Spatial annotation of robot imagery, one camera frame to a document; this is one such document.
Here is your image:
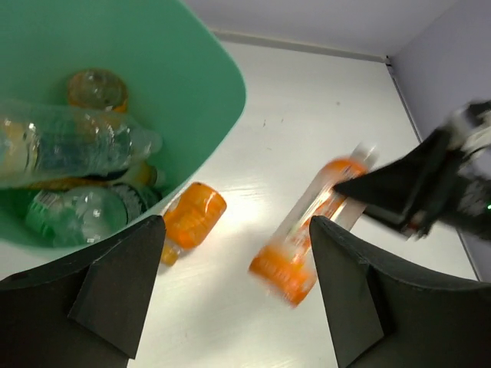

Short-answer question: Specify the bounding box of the clear bottle blue white cap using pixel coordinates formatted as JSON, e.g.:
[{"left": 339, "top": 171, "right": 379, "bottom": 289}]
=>
[{"left": 1, "top": 100, "right": 163, "bottom": 189}]

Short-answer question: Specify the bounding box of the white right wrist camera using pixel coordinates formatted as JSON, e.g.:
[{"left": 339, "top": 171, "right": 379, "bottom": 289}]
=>
[{"left": 447, "top": 100, "right": 490, "bottom": 156}]

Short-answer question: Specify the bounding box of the clear bottle black cap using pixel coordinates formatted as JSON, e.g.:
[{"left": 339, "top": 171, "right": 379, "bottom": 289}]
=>
[{"left": 77, "top": 183, "right": 163, "bottom": 243}]

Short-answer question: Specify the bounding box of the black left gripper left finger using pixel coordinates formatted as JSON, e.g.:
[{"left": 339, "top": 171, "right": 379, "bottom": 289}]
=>
[{"left": 1, "top": 215, "right": 166, "bottom": 367}]

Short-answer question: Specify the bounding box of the clear bottle orange flower label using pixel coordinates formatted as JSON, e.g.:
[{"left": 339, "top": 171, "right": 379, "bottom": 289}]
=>
[{"left": 249, "top": 144, "right": 377, "bottom": 307}]

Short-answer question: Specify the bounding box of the small orange juice bottle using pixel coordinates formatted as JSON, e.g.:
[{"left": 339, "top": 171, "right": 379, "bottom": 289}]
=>
[{"left": 67, "top": 68, "right": 129, "bottom": 113}]

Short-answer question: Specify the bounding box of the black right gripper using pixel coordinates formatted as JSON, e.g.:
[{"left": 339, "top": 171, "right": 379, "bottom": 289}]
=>
[{"left": 334, "top": 128, "right": 490, "bottom": 241}]

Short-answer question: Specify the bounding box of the green plastic bin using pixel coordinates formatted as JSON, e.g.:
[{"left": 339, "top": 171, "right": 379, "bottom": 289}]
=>
[{"left": 1, "top": 1, "right": 246, "bottom": 253}]

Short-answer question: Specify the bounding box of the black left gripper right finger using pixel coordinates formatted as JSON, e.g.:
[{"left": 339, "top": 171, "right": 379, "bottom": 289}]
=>
[{"left": 310, "top": 216, "right": 490, "bottom": 367}]

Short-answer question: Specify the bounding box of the green Sprite plastic bottle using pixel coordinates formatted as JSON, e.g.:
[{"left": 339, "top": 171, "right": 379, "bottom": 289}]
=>
[{"left": 25, "top": 186, "right": 125, "bottom": 247}]

